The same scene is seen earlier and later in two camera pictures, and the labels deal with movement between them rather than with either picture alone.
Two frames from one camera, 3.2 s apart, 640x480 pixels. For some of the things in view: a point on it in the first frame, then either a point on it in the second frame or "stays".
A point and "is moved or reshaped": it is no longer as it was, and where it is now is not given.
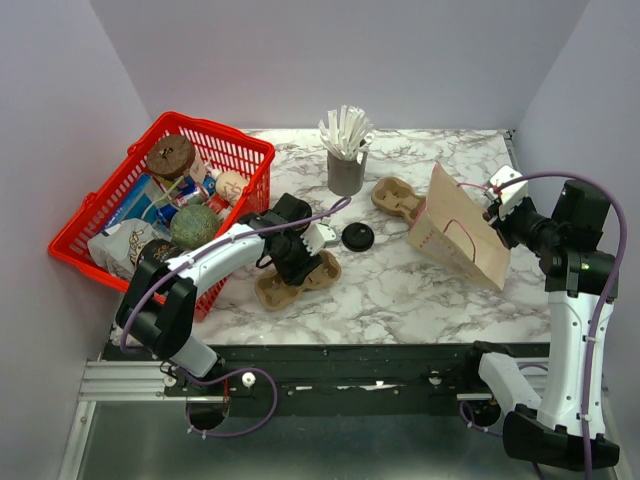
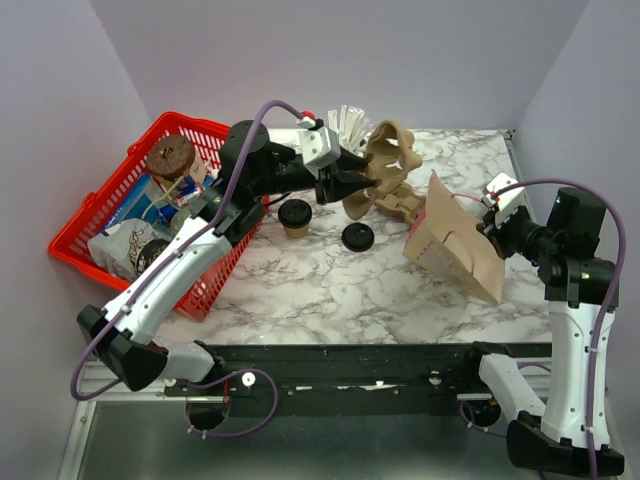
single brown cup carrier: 274,294 -> 391,148
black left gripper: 295,274 -> 337,187
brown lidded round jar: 171,156 stays
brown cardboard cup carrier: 396,196 stays
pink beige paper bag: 449,227 is moved or reshaped
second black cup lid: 357,237 stays
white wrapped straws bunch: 347,133 stays
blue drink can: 166,212 stays
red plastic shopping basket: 229,148 stays
